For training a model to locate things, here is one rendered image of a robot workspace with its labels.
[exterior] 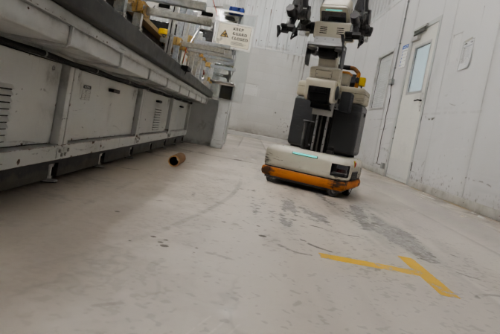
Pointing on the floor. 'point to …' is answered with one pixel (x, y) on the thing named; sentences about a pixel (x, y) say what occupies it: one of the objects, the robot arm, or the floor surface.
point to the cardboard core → (176, 159)
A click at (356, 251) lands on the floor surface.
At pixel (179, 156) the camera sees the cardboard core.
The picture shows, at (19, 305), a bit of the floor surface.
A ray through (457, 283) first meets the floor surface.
